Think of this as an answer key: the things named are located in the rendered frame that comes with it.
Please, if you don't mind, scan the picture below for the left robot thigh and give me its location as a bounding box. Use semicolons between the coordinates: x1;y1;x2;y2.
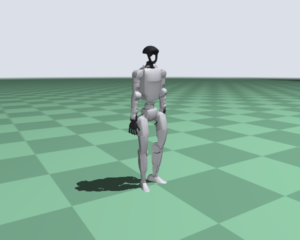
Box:
151;111;168;153

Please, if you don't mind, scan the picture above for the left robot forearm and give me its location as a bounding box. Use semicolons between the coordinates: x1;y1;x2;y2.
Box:
159;94;167;113

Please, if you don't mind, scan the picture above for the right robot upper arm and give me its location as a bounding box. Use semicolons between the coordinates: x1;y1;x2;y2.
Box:
132;69;144;100

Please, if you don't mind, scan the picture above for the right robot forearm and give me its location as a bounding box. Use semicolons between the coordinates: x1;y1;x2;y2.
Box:
130;92;139;120

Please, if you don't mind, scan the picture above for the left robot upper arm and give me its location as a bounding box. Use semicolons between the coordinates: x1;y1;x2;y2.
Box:
159;69;167;96

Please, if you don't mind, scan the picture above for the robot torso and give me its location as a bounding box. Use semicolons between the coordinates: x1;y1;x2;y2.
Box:
139;65;162;122

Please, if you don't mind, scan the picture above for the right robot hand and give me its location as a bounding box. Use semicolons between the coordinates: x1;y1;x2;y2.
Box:
129;115;140;135

